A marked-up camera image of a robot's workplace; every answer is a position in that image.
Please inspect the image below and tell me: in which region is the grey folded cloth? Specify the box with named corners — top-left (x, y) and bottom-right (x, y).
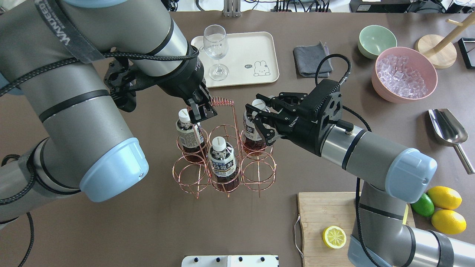
top-left (292, 41), bottom-right (329, 78)

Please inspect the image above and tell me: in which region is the yellow lemon lower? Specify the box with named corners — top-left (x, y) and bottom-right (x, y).
top-left (431, 209), bottom-right (467, 235)

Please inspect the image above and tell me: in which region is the green lime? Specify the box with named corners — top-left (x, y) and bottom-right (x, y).
top-left (410, 193), bottom-right (435, 217)

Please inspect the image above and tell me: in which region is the tea bottle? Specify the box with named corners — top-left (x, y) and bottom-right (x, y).
top-left (243, 111), bottom-right (266, 153)
top-left (175, 108), bottom-right (207, 163)
top-left (209, 136), bottom-right (239, 192)

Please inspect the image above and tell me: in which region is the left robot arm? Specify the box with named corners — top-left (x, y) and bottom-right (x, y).
top-left (1, 0), bottom-right (217, 227)

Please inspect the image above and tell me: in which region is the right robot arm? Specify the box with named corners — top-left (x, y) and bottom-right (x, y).
top-left (246, 79), bottom-right (475, 267)

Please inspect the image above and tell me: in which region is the clear wine glass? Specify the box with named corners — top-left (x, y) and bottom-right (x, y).
top-left (203, 24), bottom-right (229, 81)

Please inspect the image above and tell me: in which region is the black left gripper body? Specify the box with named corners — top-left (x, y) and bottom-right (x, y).
top-left (157, 57), bottom-right (210, 105)

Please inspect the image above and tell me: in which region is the pink bowl of ice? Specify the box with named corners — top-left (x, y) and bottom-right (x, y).
top-left (371, 47), bottom-right (438, 103)

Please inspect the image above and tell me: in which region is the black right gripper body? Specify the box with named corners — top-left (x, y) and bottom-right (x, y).
top-left (275, 79), bottom-right (340, 156)

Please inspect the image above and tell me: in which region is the steel ice scoop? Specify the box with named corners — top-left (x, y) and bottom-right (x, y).
top-left (428, 108), bottom-right (474, 175)

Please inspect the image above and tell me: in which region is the yellow lemon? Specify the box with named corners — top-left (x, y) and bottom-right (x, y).
top-left (426, 186), bottom-right (462, 210)
top-left (431, 209), bottom-right (467, 235)

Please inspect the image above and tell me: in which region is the aluminium frame post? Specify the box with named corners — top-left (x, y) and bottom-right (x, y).
top-left (223, 0), bottom-right (242, 17)

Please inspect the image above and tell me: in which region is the black glass holder tray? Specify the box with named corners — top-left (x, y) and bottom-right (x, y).
top-left (458, 37), bottom-right (475, 70)

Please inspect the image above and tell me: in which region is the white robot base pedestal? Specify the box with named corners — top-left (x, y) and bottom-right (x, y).
top-left (181, 254), bottom-right (279, 267)

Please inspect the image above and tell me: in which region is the yellow lemon upper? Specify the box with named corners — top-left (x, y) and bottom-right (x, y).
top-left (426, 186), bottom-right (462, 210)

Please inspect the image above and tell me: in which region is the bamboo cutting board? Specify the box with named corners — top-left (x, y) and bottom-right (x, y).
top-left (294, 191), bottom-right (416, 267)

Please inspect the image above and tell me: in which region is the cream rabbit tray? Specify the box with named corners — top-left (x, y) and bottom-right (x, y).
top-left (191, 32), bottom-right (279, 88)

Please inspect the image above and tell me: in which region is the wooden cup tree stand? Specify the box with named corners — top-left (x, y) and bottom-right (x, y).
top-left (415, 12), bottom-right (475, 69)

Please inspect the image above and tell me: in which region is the copper wire bottle basket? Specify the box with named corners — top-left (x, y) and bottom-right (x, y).
top-left (172, 98), bottom-right (277, 198)

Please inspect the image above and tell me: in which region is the green bowl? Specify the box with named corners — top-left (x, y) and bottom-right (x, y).
top-left (357, 25), bottom-right (397, 59)

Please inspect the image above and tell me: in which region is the half lemon slice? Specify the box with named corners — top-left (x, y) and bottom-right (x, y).
top-left (322, 226), bottom-right (347, 249)

